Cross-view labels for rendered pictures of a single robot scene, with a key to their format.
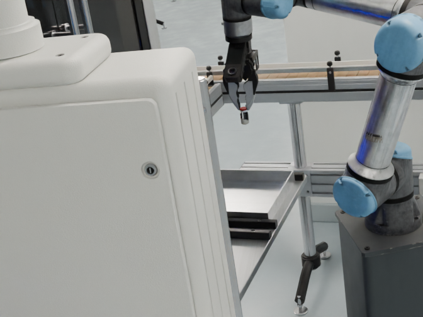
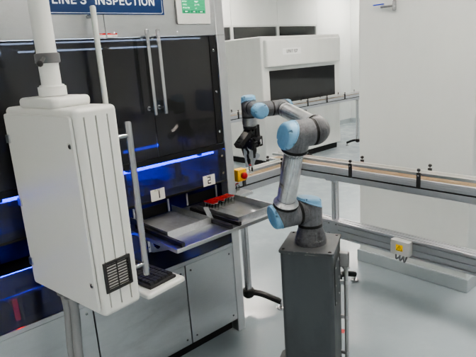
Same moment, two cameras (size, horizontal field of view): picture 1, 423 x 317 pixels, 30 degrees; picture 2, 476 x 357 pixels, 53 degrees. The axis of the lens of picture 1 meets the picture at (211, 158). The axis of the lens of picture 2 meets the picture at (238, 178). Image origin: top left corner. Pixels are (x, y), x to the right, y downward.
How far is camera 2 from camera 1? 110 cm
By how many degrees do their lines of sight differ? 25
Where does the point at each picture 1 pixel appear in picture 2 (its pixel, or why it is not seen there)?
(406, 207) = (312, 233)
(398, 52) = (282, 139)
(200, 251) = (91, 188)
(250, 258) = (212, 234)
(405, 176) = (311, 214)
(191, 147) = (95, 143)
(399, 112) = (290, 173)
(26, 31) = (52, 87)
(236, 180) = (251, 204)
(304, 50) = (368, 157)
